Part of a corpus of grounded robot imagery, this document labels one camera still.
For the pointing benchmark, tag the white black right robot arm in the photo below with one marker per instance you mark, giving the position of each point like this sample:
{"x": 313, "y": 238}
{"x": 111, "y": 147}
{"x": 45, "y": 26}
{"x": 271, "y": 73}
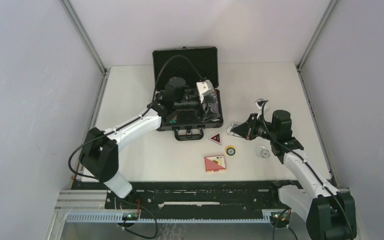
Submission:
{"x": 329, "y": 214}

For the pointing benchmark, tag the yellow round blind button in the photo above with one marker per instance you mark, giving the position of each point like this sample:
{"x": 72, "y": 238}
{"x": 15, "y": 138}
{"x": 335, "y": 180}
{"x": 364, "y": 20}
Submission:
{"x": 230, "y": 150}

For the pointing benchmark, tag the black poker chip case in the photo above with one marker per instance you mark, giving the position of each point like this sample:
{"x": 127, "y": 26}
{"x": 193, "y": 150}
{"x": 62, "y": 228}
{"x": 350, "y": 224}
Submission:
{"x": 193, "y": 64}

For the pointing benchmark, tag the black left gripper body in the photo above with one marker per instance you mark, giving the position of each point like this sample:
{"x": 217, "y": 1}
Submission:
{"x": 190, "y": 103}

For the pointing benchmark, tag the blue playing card deck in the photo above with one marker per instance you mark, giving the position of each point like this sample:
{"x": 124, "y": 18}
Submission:
{"x": 230, "y": 131}

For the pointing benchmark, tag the red triangular dealer button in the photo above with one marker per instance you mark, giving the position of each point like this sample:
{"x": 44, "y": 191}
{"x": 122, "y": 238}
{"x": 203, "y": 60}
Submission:
{"x": 216, "y": 138}

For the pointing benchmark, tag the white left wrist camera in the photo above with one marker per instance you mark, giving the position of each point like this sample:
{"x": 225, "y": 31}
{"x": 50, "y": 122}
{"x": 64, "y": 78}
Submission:
{"x": 204, "y": 88}

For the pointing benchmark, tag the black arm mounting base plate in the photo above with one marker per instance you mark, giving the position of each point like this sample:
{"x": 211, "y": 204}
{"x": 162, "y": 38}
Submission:
{"x": 206, "y": 212}

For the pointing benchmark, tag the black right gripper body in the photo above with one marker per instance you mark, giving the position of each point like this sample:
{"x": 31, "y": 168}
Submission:
{"x": 257, "y": 128}

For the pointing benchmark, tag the aluminium frame rail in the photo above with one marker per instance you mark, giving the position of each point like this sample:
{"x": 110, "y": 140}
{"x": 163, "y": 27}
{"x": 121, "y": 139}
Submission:
{"x": 79, "y": 198}

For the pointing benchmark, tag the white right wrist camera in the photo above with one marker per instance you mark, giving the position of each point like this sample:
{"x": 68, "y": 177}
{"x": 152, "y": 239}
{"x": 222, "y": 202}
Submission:
{"x": 259, "y": 103}

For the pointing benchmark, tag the red playing card deck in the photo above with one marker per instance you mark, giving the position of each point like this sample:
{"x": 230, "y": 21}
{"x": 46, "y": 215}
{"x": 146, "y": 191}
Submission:
{"x": 215, "y": 163}

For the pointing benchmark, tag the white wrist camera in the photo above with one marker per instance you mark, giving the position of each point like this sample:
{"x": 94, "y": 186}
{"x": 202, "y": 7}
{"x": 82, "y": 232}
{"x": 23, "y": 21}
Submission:
{"x": 259, "y": 103}
{"x": 204, "y": 88}

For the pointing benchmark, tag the blue purple poker chip row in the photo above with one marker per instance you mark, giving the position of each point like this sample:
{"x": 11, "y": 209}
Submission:
{"x": 214, "y": 103}

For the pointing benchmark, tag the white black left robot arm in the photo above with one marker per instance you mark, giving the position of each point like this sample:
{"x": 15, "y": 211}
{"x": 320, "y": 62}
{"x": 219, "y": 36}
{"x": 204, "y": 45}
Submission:
{"x": 100, "y": 151}

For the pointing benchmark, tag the clear round button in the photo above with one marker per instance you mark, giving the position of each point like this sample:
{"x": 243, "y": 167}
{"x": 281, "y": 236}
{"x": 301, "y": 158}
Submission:
{"x": 262, "y": 152}

